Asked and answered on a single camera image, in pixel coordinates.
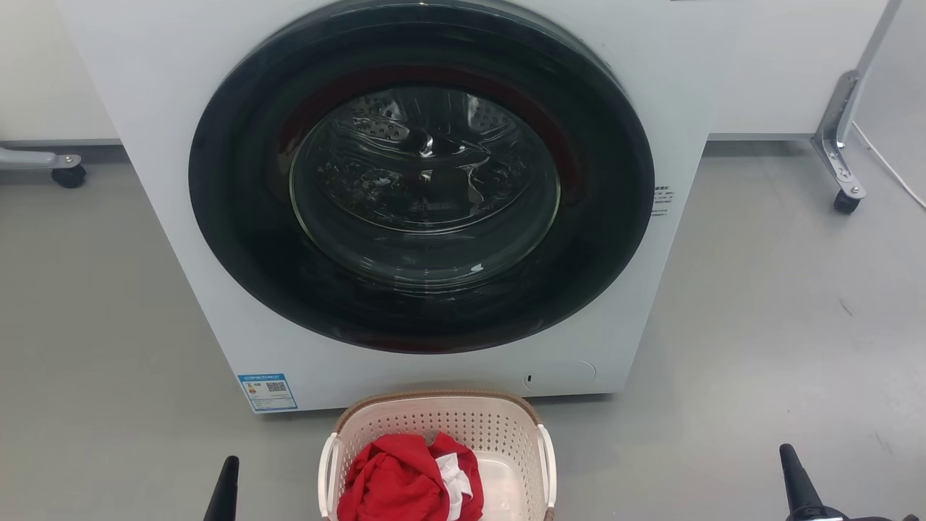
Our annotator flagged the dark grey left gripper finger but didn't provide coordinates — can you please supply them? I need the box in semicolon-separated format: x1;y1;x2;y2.
203;455;240;521

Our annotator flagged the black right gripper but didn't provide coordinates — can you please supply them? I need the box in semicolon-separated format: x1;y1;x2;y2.
778;443;919;521

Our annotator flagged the cream perforated laundry basket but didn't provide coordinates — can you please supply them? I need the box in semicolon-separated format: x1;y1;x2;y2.
317;391;558;521

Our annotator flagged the blue energy label sticker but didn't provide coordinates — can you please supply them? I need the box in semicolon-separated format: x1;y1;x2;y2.
237;373;299;413

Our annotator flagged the white front-load washing machine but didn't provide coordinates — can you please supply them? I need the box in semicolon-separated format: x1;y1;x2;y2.
58;0;731;415

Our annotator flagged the red garment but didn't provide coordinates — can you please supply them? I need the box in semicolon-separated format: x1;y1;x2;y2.
336;432;485;521

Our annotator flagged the white garment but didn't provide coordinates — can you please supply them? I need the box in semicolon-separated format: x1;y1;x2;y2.
434;452;475;521

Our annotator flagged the round black washing machine door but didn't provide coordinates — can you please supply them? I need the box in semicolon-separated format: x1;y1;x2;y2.
188;0;655;355

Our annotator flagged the thin white cable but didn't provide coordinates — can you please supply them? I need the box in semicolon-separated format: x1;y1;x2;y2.
850;119;926;211

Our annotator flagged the grey metal frame leg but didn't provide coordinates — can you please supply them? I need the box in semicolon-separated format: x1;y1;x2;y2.
0;147;82;171
810;0;905;200

